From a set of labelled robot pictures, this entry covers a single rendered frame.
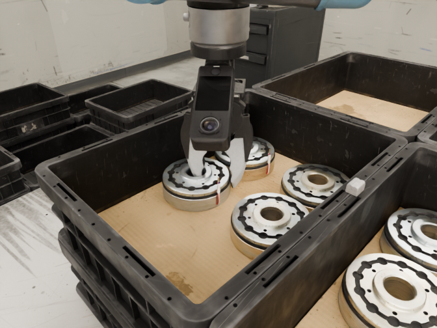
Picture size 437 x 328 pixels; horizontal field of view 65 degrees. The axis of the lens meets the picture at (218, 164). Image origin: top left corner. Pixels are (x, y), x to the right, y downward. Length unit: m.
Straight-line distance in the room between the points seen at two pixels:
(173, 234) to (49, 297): 0.24
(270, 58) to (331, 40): 2.13
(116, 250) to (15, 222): 0.48
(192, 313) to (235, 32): 0.30
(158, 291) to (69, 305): 0.33
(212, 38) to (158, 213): 0.25
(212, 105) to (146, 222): 0.19
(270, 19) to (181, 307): 1.69
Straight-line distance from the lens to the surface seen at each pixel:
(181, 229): 0.48
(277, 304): 0.31
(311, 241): 0.33
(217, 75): 0.44
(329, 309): 0.41
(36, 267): 0.67
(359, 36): 3.88
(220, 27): 0.42
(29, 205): 0.82
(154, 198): 0.53
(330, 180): 0.53
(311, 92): 0.85
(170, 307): 0.27
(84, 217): 0.36
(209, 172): 0.52
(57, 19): 3.47
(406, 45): 3.77
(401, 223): 0.49
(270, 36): 1.88
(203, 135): 0.39
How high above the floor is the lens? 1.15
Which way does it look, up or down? 32 degrees down
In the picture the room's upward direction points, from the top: straight up
